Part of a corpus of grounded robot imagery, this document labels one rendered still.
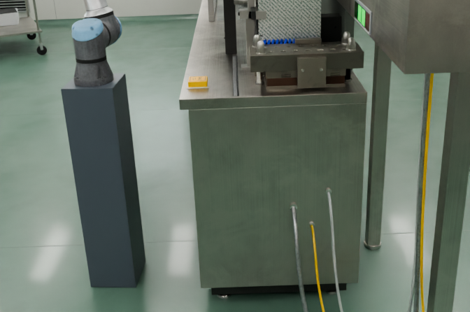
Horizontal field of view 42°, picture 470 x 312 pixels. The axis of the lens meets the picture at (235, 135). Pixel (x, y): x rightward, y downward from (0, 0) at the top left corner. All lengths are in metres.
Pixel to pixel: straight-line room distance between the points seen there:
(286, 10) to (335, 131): 0.49
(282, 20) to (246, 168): 0.57
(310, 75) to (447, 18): 0.74
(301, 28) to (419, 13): 0.88
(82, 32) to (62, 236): 1.22
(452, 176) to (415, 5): 0.52
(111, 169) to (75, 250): 0.71
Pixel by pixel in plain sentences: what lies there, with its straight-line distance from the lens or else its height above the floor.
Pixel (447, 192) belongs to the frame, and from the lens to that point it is 1.84.
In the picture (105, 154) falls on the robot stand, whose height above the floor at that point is 0.63.
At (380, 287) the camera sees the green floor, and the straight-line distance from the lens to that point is 2.73.
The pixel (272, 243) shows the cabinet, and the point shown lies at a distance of 2.42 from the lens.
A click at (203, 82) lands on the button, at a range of 2.27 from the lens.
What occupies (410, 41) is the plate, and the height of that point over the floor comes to 1.22.
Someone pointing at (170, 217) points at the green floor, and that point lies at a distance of 3.24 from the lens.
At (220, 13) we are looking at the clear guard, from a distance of 3.40.
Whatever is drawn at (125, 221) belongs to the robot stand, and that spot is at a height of 0.33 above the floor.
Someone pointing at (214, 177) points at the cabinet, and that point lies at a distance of 2.28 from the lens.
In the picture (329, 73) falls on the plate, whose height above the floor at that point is 0.95.
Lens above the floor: 1.60
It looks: 22 degrees down
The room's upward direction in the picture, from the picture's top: 2 degrees counter-clockwise
